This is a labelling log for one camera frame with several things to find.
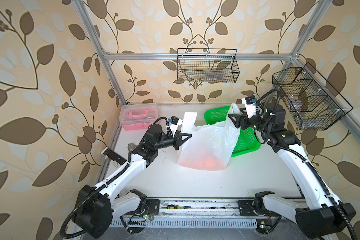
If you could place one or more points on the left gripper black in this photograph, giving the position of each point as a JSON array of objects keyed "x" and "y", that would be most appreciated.
[{"x": 177, "y": 139}]

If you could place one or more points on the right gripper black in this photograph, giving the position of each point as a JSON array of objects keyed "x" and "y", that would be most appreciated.
[{"x": 243, "y": 118}]

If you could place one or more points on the white printed plastic bag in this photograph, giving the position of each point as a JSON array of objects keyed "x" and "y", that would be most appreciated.
[{"x": 211, "y": 146}]

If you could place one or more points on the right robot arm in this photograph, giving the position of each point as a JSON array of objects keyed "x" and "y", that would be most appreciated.
[{"x": 322, "y": 213}]

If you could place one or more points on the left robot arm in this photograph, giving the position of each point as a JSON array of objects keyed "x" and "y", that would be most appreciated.
[{"x": 97, "y": 206}]

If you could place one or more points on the green plastic basket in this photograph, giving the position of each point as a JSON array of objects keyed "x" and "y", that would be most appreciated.
[{"x": 246, "y": 143}]

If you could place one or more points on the pink transparent storage box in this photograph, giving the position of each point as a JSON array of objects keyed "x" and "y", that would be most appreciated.
[{"x": 138, "y": 117}]

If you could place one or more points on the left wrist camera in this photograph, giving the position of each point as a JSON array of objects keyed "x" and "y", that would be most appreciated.
[{"x": 173, "y": 124}]

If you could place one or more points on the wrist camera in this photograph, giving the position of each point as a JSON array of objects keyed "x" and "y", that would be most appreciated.
[
  {"x": 173, "y": 124},
  {"x": 251, "y": 107}
]

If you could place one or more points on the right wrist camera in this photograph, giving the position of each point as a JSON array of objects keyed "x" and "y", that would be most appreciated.
[{"x": 251, "y": 107}]

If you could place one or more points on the black wire basket back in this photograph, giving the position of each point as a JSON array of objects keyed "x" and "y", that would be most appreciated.
[{"x": 207, "y": 65}]

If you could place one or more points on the black wire basket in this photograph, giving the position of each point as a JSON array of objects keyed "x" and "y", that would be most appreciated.
[
  {"x": 207, "y": 65},
  {"x": 313, "y": 101}
]

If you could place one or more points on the screwdriver on rail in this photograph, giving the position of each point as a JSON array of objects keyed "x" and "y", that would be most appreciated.
[{"x": 176, "y": 207}]

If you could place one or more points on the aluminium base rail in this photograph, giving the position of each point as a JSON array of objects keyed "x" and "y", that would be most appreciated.
[{"x": 224, "y": 214}]

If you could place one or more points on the black wire basket right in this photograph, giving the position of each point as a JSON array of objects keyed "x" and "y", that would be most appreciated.
[{"x": 313, "y": 101}]

